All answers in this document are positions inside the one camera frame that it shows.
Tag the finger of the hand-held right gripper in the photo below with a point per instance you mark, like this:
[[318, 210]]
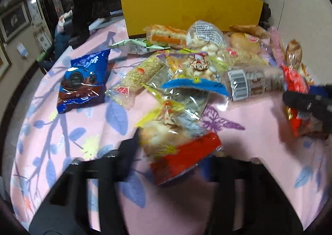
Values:
[[298, 100]]

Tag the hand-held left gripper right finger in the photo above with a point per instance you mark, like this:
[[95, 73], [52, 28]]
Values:
[[220, 170]]

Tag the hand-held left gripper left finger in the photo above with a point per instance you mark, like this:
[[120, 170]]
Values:
[[131, 152]]

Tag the red foil snack packet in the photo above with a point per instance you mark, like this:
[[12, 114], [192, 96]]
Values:
[[295, 80]]

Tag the red yellow clear snack packet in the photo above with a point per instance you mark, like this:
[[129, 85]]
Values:
[[179, 157]]

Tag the pink cracker packet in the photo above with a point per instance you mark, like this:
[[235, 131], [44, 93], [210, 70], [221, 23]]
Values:
[[276, 45]]

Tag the small bread packet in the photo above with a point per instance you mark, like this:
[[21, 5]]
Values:
[[243, 43]]

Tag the green white snack packet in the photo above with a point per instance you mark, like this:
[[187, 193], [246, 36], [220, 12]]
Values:
[[134, 46]]

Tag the yellow cardboard box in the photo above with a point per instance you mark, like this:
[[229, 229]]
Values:
[[181, 4]]

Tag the clear packet with barcode label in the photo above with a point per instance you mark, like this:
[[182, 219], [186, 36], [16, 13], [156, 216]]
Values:
[[256, 83]]

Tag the brown pastry packet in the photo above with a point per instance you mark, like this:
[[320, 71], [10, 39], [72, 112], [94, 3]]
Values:
[[294, 51]]

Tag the silver foil snack packet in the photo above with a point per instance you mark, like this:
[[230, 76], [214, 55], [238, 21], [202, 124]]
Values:
[[186, 100]]

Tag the blue chocolate cookie packet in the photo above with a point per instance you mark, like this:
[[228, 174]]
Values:
[[80, 82]]

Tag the tan pastry packet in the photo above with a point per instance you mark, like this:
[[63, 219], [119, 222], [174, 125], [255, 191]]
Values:
[[249, 29]]

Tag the cartoon snack packet blue stripe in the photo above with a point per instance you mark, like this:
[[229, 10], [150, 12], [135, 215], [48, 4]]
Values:
[[192, 69]]

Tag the clear bag of white puffs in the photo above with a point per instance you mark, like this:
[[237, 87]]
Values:
[[205, 35]]

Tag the orange striped rice cracker packet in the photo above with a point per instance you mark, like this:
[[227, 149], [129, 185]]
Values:
[[166, 35]]

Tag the green plastic object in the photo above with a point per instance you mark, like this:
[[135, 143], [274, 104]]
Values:
[[42, 56]]

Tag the small framed picture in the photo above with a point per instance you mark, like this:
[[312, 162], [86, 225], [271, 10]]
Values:
[[42, 39]]

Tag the dark framed picture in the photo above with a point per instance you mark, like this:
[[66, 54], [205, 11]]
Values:
[[57, 4]]

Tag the framed picture white mat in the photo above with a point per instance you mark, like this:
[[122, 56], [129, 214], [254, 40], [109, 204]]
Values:
[[34, 12]]

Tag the large framed picture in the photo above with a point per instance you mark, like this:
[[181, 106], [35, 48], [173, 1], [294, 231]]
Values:
[[14, 21]]

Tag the white wall device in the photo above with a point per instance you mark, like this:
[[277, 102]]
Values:
[[22, 49]]

